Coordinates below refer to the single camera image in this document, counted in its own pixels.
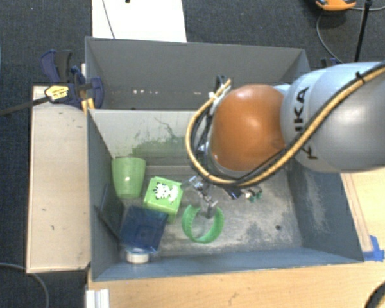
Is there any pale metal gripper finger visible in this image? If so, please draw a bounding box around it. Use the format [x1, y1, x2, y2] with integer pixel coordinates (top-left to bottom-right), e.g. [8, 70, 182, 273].
[181, 175, 202, 208]
[204, 198, 221, 219]

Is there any green cube with white print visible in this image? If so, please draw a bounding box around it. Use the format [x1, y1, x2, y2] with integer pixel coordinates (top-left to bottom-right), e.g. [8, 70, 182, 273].
[142, 176, 184, 225]

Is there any grey metal bin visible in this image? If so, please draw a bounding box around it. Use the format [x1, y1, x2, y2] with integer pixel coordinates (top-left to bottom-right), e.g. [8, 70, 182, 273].
[84, 36, 365, 283]

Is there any blue clear square container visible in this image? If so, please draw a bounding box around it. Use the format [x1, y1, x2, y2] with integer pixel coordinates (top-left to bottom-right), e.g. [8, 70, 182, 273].
[118, 204, 169, 253]

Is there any green plastic cup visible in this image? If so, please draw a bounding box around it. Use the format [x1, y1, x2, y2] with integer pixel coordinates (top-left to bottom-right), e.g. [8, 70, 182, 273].
[110, 156, 147, 200]

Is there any white round cap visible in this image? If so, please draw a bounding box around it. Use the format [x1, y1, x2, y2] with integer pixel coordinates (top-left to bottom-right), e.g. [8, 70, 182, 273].
[125, 248, 150, 264]

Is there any dark green flat block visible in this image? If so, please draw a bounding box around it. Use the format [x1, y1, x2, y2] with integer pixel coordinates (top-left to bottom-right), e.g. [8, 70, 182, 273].
[93, 184, 126, 241]

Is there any pale wood board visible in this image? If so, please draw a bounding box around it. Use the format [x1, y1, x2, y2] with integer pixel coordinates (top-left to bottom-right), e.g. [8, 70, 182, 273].
[26, 85, 92, 274]

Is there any green plastic ring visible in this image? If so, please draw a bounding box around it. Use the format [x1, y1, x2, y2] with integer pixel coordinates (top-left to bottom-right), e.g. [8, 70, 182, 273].
[181, 203, 226, 244]

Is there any black cylinder on white bracket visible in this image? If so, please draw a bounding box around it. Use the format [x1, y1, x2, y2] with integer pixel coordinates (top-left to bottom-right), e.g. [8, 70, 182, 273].
[225, 184, 244, 201]

